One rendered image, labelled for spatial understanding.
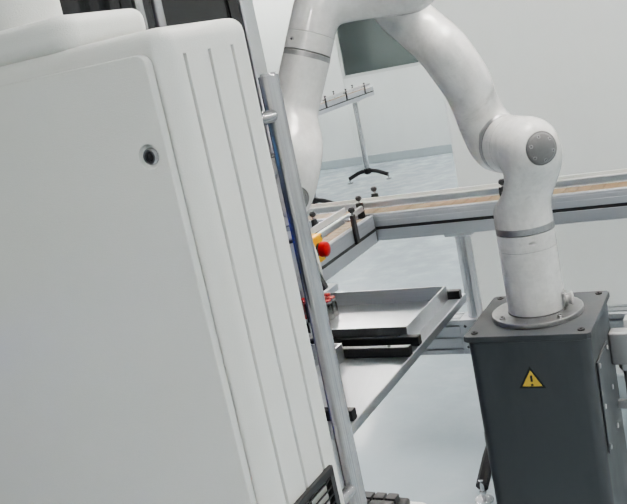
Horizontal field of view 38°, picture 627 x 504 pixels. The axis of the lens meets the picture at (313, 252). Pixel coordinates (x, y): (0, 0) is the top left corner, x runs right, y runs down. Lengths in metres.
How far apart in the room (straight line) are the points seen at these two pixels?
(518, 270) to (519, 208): 0.13
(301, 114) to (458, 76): 0.32
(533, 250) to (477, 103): 0.32
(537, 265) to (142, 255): 1.09
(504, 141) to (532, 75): 1.55
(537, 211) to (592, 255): 1.58
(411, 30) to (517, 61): 1.56
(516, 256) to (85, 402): 1.05
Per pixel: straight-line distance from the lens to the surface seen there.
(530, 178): 1.82
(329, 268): 2.62
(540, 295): 1.92
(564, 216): 2.78
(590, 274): 3.47
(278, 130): 1.10
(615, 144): 3.34
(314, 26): 1.71
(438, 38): 1.80
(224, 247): 0.96
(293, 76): 1.70
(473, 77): 1.81
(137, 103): 0.93
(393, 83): 10.53
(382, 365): 1.78
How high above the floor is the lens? 1.51
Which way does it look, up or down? 13 degrees down
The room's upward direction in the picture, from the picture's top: 12 degrees counter-clockwise
